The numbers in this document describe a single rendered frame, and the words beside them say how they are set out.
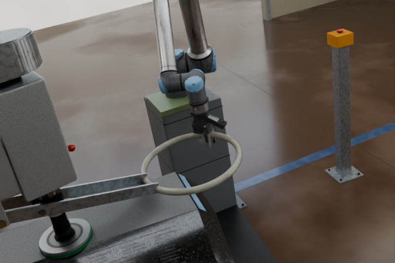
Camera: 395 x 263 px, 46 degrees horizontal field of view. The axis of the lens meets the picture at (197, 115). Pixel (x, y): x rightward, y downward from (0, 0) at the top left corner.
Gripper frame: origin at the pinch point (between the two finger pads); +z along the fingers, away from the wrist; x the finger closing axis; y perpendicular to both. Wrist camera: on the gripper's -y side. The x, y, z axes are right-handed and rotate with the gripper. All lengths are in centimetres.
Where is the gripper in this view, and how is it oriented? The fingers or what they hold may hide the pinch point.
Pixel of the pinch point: (213, 144)
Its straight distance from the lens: 237.7
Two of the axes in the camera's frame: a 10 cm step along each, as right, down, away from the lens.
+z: 2.2, 8.7, 4.5
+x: -4.1, 5.0, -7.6
